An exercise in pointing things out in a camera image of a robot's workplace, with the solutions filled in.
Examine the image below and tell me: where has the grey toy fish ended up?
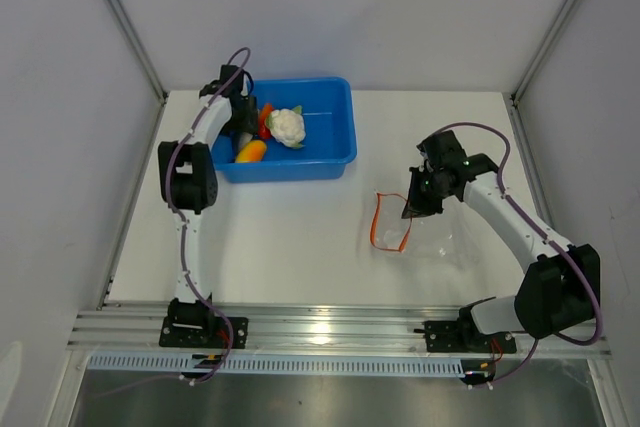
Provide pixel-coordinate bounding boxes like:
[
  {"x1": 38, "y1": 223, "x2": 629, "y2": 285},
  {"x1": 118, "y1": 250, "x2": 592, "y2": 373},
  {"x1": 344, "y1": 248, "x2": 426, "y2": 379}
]
[{"x1": 237, "y1": 132, "x2": 254, "y2": 147}]

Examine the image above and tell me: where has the red orange mango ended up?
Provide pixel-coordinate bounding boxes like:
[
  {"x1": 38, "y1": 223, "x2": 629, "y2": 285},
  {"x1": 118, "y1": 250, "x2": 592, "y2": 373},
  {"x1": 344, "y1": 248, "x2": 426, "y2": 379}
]
[{"x1": 258, "y1": 103, "x2": 273, "y2": 140}]

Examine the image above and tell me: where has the clear orange-zip plastic bag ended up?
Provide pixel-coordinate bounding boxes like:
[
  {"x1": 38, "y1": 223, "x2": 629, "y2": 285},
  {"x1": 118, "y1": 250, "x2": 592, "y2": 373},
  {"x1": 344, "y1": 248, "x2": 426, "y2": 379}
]
[{"x1": 368, "y1": 190, "x2": 481, "y2": 273}]

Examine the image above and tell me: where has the white cauliflower with leaves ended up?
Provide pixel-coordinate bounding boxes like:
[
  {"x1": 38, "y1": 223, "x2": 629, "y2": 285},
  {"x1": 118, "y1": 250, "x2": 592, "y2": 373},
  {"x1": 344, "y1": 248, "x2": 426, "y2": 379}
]
[{"x1": 266, "y1": 105, "x2": 306, "y2": 149}]

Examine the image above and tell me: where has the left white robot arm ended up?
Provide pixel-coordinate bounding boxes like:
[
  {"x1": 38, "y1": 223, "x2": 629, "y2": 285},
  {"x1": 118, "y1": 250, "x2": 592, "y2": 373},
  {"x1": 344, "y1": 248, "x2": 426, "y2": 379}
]
[{"x1": 157, "y1": 63, "x2": 258, "y2": 350}]

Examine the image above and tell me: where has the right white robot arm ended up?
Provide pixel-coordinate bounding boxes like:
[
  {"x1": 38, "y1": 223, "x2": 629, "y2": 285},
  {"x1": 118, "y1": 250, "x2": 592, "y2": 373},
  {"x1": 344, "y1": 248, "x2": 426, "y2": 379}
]
[{"x1": 402, "y1": 126, "x2": 604, "y2": 351}]

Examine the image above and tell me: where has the orange yellow mango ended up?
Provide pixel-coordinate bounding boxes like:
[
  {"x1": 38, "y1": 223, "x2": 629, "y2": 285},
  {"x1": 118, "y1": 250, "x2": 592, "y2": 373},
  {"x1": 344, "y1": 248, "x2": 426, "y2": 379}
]
[{"x1": 235, "y1": 140, "x2": 268, "y2": 164}]

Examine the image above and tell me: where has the blue plastic bin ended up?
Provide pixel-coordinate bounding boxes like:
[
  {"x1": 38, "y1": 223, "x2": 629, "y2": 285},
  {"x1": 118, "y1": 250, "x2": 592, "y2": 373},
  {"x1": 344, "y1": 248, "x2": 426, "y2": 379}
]
[{"x1": 212, "y1": 77, "x2": 357, "y2": 183}]

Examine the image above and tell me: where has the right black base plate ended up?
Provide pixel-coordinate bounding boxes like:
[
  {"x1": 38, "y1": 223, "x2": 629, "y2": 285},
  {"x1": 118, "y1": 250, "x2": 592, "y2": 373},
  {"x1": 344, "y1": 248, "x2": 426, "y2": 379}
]
[{"x1": 414, "y1": 321, "x2": 517, "y2": 354}]

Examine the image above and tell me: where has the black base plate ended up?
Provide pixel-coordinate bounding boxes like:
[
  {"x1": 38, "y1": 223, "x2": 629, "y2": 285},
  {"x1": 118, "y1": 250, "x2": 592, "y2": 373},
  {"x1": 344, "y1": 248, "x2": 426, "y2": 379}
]
[
  {"x1": 414, "y1": 321, "x2": 517, "y2": 354},
  {"x1": 158, "y1": 317, "x2": 249, "y2": 349}
]

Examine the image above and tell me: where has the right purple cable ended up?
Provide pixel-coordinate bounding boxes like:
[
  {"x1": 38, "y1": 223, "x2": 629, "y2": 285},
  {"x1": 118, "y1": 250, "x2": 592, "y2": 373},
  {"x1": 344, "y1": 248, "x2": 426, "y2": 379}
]
[{"x1": 434, "y1": 121, "x2": 606, "y2": 393}]

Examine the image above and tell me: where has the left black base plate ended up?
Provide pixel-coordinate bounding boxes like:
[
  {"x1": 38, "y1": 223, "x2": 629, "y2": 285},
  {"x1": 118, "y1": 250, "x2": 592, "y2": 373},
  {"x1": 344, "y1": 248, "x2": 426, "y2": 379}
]
[{"x1": 158, "y1": 317, "x2": 249, "y2": 349}]

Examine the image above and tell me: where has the aluminium rail frame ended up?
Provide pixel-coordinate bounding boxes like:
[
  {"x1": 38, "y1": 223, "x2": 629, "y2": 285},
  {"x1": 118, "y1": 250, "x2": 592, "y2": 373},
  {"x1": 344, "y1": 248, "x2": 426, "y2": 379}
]
[{"x1": 67, "y1": 0, "x2": 634, "y2": 426}]

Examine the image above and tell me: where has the white slotted cable duct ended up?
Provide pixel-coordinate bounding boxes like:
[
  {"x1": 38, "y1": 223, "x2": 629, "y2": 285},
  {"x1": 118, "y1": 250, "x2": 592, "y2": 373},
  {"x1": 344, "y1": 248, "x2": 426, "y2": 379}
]
[{"x1": 87, "y1": 351, "x2": 465, "y2": 378}]

